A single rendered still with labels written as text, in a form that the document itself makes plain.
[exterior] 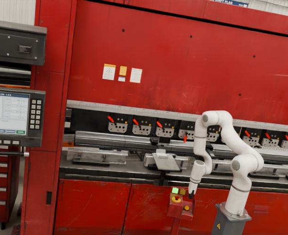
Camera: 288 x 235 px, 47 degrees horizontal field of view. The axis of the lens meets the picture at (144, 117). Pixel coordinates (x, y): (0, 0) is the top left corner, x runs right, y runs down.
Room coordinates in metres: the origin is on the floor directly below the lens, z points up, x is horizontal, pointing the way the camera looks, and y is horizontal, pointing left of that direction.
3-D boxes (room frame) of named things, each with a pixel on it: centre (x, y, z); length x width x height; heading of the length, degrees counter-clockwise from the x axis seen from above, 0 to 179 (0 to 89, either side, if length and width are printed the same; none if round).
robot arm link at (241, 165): (1.94, -0.68, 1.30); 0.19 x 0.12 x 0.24; 126
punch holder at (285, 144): (2.93, -1.35, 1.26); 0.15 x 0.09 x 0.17; 103
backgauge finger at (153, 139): (2.82, -0.18, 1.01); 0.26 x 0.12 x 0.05; 13
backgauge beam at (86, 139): (3.05, -0.53, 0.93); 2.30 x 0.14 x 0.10; 103
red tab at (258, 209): (2.74, -1.24, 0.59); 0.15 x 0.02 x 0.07; 103
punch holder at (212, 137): (2.75, -0.58, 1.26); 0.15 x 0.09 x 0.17; 103
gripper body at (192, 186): (2.29, -0.47, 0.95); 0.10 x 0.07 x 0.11; 179
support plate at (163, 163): (2.52, -0.24, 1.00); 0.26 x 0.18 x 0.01; 13
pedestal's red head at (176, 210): (2.33, -0.42, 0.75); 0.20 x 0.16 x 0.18; 89
